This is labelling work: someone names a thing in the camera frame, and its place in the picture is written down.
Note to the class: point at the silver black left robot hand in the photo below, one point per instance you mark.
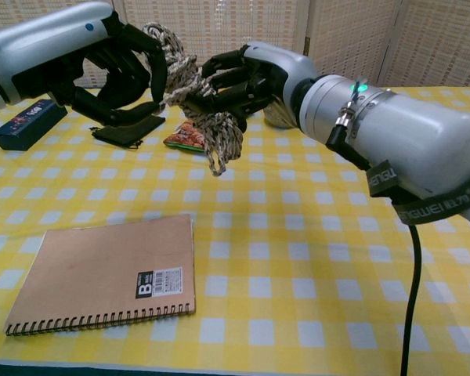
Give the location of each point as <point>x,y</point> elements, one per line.
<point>43,47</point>

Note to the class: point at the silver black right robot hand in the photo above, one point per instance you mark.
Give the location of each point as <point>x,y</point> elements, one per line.
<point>282,66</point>

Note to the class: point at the brass screen hinge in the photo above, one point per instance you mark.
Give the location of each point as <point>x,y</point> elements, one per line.
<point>307,45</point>

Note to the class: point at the clear jar with black lid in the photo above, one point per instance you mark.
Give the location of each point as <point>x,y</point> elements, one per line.
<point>276,117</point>

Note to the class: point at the woven folding screen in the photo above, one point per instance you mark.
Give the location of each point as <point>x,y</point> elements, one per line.
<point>219,23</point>

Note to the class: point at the dark blue rectangular box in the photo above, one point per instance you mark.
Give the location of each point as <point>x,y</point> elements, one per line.
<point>23,129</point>

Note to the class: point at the green orange snack bag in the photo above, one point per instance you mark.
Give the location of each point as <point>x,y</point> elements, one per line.
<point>184,137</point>

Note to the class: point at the yellow white checked tablecloth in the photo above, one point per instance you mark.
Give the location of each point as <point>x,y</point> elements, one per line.
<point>297,254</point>

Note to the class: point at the kraft cover spiral notebook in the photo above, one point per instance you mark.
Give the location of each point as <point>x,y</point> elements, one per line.
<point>102,270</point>

